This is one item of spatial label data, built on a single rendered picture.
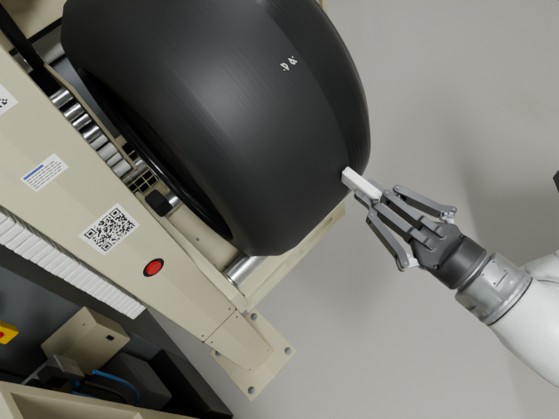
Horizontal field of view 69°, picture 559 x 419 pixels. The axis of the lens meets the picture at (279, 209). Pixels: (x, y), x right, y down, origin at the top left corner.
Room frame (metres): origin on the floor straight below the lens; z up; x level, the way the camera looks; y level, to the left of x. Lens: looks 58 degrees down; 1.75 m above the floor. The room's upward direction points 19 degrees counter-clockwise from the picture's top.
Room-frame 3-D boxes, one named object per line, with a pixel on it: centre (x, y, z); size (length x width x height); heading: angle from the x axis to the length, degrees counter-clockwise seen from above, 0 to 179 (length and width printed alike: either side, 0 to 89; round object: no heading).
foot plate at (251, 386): (0.45, 0.30, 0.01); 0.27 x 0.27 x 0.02; 29
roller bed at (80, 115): (0.82, 0.46, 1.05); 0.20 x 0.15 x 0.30; 119
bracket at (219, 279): (0.50, 0.24, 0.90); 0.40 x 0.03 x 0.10; 29
